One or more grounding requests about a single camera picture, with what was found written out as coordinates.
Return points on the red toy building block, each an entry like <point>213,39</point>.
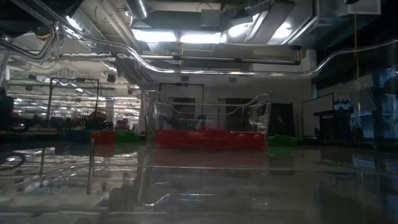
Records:
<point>214,139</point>
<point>103,137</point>
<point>177,140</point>
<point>248,141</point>

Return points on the grey ceiling pipe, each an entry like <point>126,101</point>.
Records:
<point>217,59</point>

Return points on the clear plastic bin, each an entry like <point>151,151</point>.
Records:
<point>46,174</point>
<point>217,186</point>
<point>258,118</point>

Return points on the ceiling light fixture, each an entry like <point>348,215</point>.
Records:
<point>154,35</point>
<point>200,38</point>

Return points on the blue toy building block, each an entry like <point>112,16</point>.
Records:
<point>79,137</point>

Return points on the rectangular metal air duct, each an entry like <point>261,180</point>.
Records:
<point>304,18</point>

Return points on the round metal air duct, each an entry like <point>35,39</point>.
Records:
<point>138,8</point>

